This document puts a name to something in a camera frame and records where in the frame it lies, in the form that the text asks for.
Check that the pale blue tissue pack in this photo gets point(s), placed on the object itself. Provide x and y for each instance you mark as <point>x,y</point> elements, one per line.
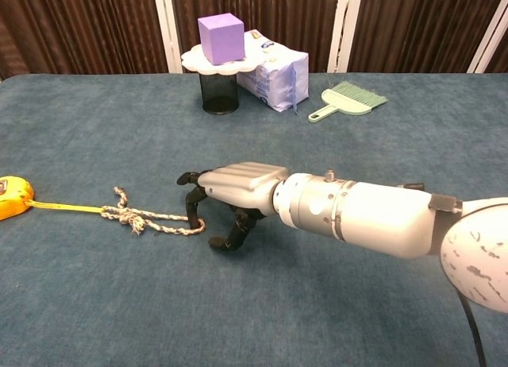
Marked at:
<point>278,77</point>

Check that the white scalloped plate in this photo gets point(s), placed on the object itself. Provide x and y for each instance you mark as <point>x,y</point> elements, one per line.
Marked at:
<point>198,63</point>

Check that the purple cube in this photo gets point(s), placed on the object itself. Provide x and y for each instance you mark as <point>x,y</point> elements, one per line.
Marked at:
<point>222,37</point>

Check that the black mesh pen cup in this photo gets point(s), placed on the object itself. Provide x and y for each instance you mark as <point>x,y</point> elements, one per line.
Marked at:
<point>218,93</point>

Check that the mint green hand brush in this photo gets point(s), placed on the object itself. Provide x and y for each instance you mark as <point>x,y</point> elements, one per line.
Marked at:
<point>345,101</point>

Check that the yellow tape measure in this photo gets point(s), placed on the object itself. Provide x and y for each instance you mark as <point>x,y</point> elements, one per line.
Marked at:
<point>12,200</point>

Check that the brown pleated screen panel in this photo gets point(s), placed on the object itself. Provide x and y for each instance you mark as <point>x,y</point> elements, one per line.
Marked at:
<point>416,25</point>
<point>79,25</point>
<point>278,9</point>
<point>501,59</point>

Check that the white screen frame post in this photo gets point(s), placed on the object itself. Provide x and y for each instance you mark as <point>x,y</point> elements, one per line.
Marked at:
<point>166,29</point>
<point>343,29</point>
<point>488,41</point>

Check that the blue table cloth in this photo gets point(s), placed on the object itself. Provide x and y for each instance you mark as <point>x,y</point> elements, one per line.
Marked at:
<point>119,295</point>

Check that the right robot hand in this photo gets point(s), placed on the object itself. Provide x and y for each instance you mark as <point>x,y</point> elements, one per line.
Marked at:
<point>242,184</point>

